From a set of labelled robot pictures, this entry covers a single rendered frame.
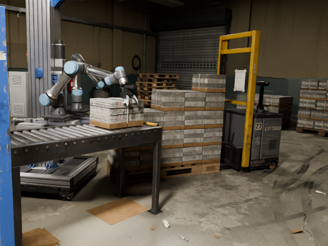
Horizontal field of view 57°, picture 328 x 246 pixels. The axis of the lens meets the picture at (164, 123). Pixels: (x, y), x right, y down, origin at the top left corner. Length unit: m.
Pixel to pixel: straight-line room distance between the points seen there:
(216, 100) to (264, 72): 6.23
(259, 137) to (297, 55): 5.72
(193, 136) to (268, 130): 1.12
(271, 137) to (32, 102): 3.05
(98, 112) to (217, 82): 1.84
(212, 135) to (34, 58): 2.28
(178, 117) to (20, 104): 1.76
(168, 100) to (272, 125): 1.56
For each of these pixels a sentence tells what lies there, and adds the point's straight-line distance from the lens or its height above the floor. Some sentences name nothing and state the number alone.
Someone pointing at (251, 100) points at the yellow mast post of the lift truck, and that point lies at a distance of 4.03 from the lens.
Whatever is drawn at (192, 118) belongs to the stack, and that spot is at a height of 0.74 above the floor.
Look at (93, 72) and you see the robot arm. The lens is 2.86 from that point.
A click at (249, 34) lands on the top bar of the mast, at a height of 1.81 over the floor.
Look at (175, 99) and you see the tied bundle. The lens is 3.62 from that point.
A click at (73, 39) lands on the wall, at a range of 10.66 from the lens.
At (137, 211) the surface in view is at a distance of 2.91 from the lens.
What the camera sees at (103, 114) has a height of 0.91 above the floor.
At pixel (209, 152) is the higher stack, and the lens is 4.00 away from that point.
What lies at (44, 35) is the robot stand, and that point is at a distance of 3.36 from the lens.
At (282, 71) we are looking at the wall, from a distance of 9.83.
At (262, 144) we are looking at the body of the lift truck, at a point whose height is 0.37.
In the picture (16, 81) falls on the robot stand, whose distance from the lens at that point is 3.45.
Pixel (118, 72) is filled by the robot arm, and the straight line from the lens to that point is 2.59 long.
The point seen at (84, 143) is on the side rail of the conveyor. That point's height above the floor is 0.76.
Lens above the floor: 1.25
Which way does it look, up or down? 9 degrees down
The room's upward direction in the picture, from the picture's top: 2 degrees clockwise
